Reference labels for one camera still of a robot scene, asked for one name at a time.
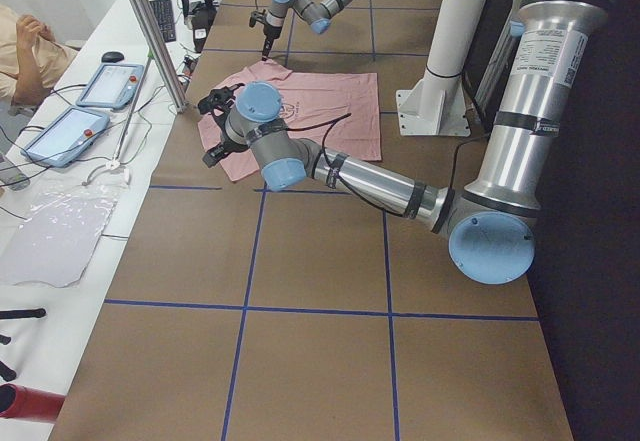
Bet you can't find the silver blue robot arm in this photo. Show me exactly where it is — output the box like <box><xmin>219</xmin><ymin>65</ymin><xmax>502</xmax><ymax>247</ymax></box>
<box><xmin>198</xmin><ymin>0</ymin><xmax>615</xmax><ymax>284</ymax></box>
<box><xmin>249</xmin><ymin>0</ymin><xmax>354</xmax><ymax>61</ymax></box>

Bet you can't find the black computer mouse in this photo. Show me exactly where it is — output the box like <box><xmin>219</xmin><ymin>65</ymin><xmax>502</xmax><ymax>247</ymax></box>
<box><xmin>101</xmin><ymin>51</ymin><xmax>125</xmax><ymax>63</ymax></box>

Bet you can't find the red cylinder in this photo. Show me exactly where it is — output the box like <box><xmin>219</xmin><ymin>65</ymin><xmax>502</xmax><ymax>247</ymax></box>
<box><xmin>1</xmin><ymin>383</ymin><xmax>65</xmax><ymax>423</ymax></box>

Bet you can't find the far teach pendant tablet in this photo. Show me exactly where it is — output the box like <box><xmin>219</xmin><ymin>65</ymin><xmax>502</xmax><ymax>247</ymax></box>
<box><xmin>76</xmin><ymin>63</ymin><xmax>144</xmax><ymax>109</ymax></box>

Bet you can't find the long grabber stick green handle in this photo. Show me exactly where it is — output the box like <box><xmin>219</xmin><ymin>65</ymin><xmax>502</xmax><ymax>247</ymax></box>
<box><xmin>81</xmin><ymin>49</ymin><xmax>153</xmax><ymax>186</ymax></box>

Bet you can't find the clear plastic bag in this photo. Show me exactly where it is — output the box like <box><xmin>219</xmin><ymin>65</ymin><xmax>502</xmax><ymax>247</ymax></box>
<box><xmin>1</xmin><ymin>182</ymin><xmax>122</xmax><ymax>288</ymax></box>

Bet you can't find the near teach pendant tablet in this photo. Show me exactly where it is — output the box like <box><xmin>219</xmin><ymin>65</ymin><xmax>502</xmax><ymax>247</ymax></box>
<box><xmin>21</xmin><ymin>106</ymin><xmax>110</xmax><ymax>168</ymax></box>

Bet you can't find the teach pendant tablet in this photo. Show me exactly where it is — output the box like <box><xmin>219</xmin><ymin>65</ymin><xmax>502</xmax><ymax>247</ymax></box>
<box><xmin>76</xmin><ymin>63</ymin><xmax>144</xmax><ymax>109</ymax></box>
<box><xmin>21</xmin><ymin>106</ymin><xmax>110</xmax><ymax>168</ymax></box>

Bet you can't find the seated person beige shirt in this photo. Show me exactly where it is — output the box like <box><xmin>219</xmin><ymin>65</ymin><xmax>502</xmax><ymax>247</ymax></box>
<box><xmin>1</xmin><ymin>5</ymin><xmax>78</xmax><ymax>107</ymax></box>

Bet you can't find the white pedestal column with base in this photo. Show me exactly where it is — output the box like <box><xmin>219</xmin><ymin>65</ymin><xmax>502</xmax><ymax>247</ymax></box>
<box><xmin>396</xmin><ymin>0</ymin><xmax>486</xmax><ymax>137</ymax></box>

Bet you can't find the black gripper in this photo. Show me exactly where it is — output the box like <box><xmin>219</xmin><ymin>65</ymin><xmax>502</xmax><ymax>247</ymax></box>
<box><xmin>201</xmin><ymin>112</ymin><xmax>249</xmax><ymax>167</ymax></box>
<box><xmin>262</xmin><ymin>24</ymin><xmax>280</xmax><ymax>54</ymax></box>

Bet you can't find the black tripod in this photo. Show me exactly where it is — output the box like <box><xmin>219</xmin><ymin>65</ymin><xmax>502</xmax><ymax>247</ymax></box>
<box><xmin>0</xmin><ymin>307</ymin><xmax>47</xmax><ymax>382</ymax></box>

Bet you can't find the black keyboard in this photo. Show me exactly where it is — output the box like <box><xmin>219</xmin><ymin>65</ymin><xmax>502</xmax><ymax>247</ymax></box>
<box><xmin>149</xmin><ymin>0</ymin><xmax>176</xmax><ymax>43</ymax></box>

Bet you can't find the aluminium frame post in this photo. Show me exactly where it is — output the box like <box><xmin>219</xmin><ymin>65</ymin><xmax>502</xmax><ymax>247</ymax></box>
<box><xmin>129</xmin><ymin>0</ymin><xmax>187</xmax><ymax>113</ymax></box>

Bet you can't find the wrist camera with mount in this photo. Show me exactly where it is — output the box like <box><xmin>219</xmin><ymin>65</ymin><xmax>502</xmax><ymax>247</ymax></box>
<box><xmin>197</xmin><ymin>83</ymin><xmax>245</xmax><ymax>116</ymax></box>
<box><xmin>249</xmin><ymin>9</ymin><xmax>266</xmax><ymax>28</ymax></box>

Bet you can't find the pink Snoopy t-shirt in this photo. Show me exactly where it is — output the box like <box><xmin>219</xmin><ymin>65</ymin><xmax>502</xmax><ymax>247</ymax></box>
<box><xmin>217</xmin><ymin>60</ymin><xmax>382</xmax><ymax>161</ymax></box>

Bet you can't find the black box with white label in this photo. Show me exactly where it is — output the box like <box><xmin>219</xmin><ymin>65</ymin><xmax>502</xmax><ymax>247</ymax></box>
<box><xmin>191</xmin><ymin>8</ymin><xmax>217</xmax><ymax>53</ymax></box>

